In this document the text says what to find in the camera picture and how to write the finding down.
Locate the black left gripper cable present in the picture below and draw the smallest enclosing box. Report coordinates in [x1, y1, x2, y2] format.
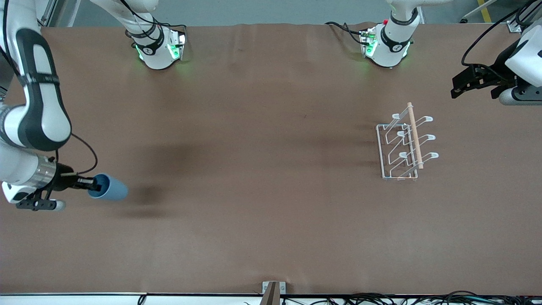
[461, 0, 542, 68]

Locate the white wire cup holder rack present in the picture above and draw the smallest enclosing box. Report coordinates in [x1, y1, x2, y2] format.
[376, 102, 440, 181]

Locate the black left arm base cable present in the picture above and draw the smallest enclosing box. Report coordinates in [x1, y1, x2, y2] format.
[325, 21, 370, 45]

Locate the black arm base cable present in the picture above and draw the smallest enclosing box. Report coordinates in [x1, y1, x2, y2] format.
[325, 21, 370, 45]
[119, 0, 188, 39]

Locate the brown table cover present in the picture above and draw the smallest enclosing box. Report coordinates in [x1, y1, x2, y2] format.
[0, 22, 542, 296]

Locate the black cable bundle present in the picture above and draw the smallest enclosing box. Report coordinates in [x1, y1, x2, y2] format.
[282, 291, 542, 305]

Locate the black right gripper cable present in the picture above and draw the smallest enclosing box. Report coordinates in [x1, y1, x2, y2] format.
[53, 133, 99, 176]

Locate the blue plastic cup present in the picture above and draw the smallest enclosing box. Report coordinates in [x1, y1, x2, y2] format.
[88, 173, 129, 202]

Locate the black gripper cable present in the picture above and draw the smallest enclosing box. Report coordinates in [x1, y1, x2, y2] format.
[461, 0, 542, 68]
[53, 133, 99, 176]

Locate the aluminium frame post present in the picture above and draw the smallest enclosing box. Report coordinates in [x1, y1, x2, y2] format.
[36, 0, 79, 28]
[507, 0, 542, 33]

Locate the black right arm base cable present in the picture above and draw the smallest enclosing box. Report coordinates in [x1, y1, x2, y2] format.
[119, 0, 188, 39]

